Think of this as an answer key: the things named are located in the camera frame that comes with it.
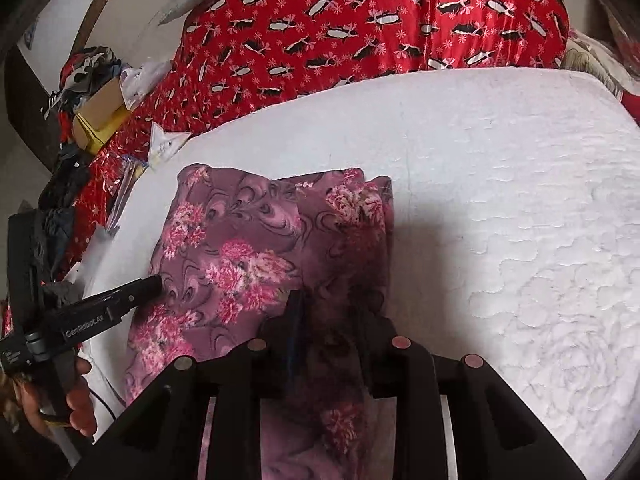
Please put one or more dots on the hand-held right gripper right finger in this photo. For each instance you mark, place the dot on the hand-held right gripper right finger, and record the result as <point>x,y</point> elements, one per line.
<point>372,330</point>

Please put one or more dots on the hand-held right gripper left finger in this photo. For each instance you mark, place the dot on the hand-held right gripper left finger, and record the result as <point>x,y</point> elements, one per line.
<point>295,325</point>

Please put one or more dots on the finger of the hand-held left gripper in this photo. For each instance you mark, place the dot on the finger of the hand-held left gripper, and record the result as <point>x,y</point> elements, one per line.
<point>135,294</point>

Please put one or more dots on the purple floral cloth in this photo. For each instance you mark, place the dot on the purple floral cloth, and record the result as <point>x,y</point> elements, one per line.
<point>240,240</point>

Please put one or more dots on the pile of mixed clothes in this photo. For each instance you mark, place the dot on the pile of mixed clothes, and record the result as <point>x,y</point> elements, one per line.
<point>82,72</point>

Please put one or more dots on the person's left hand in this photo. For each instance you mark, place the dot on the person's left hand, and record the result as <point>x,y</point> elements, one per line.
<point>82,400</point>

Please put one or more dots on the clear plastic packet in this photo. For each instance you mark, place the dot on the clear plastic packet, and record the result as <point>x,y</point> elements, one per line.
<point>125,190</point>

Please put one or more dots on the dark clothing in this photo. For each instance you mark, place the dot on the dark clothing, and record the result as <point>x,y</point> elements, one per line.
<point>62,200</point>

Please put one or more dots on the yellow box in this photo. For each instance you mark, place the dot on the yellow box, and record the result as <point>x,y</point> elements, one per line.
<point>97,132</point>

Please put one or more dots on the white quilted mattress pad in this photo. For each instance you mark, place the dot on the white quilted mattress pad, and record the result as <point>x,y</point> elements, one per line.
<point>500,200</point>

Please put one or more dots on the white plastic bag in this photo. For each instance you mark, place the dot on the white plastic bag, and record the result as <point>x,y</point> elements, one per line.
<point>142,82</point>

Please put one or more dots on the red printed bedsheet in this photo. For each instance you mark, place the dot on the red printed bedsheet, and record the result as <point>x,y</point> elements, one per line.
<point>350,25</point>

